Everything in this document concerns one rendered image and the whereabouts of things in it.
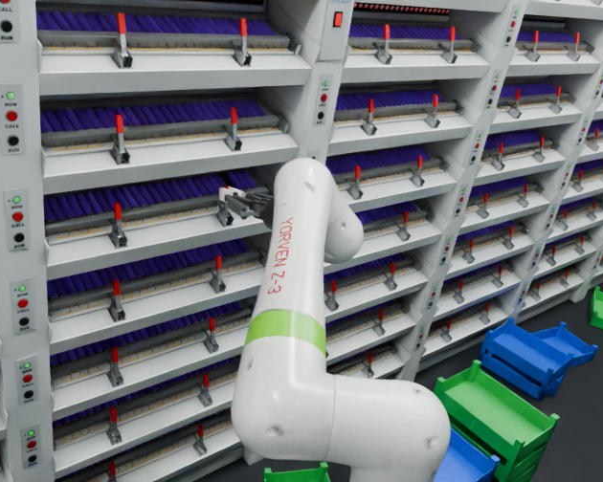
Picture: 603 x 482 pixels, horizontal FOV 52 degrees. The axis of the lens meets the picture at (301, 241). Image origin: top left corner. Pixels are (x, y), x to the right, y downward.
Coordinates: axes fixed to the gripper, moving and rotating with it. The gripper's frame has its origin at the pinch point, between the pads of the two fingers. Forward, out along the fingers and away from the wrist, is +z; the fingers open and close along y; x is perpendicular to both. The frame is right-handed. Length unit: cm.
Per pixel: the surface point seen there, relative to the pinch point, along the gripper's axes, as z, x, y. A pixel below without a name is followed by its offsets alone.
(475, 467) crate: -42, -73, 50
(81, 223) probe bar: 6.5, -2.5, -32.9
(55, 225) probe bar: 6.9, -2.1, -38.2
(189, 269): 10.7, -20.3, -5.7
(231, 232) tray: 1.9, -9.6, 0.9
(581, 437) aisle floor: -36, -105, 133
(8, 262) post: 0.6, -5.7, -49.4
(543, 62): -5, 29, 118
